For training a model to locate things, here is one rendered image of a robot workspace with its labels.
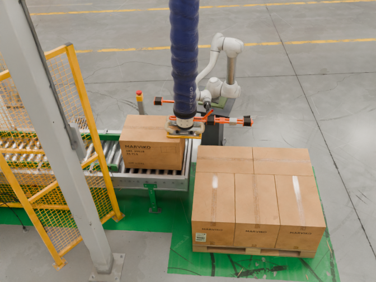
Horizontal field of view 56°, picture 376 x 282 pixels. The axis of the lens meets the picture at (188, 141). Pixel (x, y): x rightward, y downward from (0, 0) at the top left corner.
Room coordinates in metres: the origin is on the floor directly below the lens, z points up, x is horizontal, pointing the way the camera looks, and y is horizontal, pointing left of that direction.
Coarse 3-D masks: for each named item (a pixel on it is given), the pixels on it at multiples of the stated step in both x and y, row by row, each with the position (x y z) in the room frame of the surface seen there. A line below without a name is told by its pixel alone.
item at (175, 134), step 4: (168, 132) 2.60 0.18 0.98; (176, 132) 2.57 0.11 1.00; (192, 132) 2.56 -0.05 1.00; (168, 136) 2.54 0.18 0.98; (172, 136) 2.54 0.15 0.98; (176, 136) 2.54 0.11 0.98; (180, 136) 2.54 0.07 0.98; (184, 136) 2.54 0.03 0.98; (188, 136) 2.53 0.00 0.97; (192, 136) 2.53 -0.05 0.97; (196, 136) 2.53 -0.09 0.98; (200, 136) 2.53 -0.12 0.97
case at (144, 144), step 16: (128, 128) 2.72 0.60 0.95; (144, 128) 2.71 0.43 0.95; (160, 128) 2.70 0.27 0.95; (176, 128) 2.69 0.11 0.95; (128, 144) 2.54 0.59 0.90; (144, 144) 2.52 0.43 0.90; (160, 144) 2.50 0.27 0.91; (176, 144) 2.48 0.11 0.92; (128, 160) 2.55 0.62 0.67; (144, 160) 2.52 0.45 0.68; (160, 160) 2.50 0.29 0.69; (176, 160) 2.48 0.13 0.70
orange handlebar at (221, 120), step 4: (164, 100) 2.96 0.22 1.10; (168, 100) 2.95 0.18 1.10; (172, 100) 2.95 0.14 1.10; (172, 116) 2.70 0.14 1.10; (196, 120) 2.63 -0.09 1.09; (200, 120) 2.63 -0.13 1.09; (204, 120) 2.62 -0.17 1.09; (216, 120) 2.62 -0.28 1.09; (220, 120) 2.61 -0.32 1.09; (224, 120) 2.61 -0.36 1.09; (228, 120) 2.63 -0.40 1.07; (240, 120) 2.62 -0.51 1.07; (252, 120) 2.61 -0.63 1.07
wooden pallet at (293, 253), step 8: (192, 248) 1.86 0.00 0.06; (200, 248) 1.85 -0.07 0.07; (208, 248) 1.87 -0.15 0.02; (216, 248) 1.87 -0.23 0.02; (224, 248) 1.86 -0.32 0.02; (232, 248) 1.86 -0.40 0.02; (240, 248) 1.86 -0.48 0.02; (248, 248) 1.80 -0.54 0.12; (256, 248) 1.79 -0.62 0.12; (264, 248) 1.78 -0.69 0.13; (272, 248) 1.77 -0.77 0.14; (280, 248) 1.77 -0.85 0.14; (288, 256) 1.75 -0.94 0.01; (296, 256) 1.74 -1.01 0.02; (304, 256) 1.74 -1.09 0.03; (312, 256) 1.73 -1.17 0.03
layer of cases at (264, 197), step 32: (224, 160) 2.60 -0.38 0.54; (256, 160) 2.58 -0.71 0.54; (288, 160) 2.56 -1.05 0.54; (224, 192) 2.17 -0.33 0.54; (256, 192) 2.15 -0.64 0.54; (288, 192) 2.13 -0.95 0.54; (192, 224) 1.86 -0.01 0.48; (224, 224) 1.83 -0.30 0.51; (256, 224) 1.80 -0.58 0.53; (288, 224) 1.77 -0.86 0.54; (320, 224) 1.76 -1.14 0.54
